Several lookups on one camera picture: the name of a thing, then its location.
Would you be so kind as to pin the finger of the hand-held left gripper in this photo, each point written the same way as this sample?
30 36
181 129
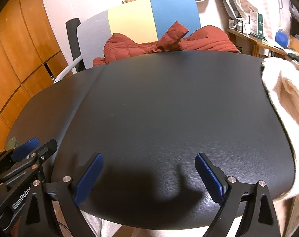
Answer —
47 149
26 148

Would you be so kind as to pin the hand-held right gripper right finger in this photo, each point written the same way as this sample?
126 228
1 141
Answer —
211 180

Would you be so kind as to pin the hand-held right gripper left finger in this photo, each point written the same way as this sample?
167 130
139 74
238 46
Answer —
89 177

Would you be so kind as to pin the white knit sweater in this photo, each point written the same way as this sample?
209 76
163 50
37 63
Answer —
292 96

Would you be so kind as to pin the green glass table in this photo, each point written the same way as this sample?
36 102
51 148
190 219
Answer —
11 143

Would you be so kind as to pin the beige patterned bag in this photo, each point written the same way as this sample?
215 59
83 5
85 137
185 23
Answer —
297 214

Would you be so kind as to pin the wooden wardrobe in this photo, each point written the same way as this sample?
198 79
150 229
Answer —
16 54

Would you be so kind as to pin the rust quilted jacket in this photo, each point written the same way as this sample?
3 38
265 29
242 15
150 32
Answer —
208 42

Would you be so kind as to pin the grey yellow blue chair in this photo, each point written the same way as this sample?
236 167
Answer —
129 22

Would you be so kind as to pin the blue round container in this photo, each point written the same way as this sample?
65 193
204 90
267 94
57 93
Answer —
282 37

